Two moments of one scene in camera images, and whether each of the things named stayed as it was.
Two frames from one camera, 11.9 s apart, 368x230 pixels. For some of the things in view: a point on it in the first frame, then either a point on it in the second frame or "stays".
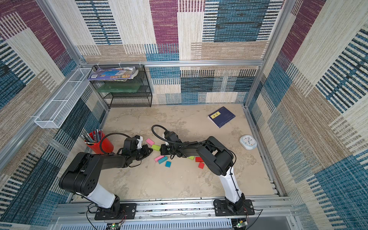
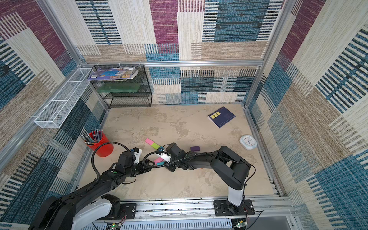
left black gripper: (145, 149) -> (146, 166)
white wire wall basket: (54, 115) stays
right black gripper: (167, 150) -> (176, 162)
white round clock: (248, 142) stays
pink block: (150, 142) stays
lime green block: (155, 147) stays
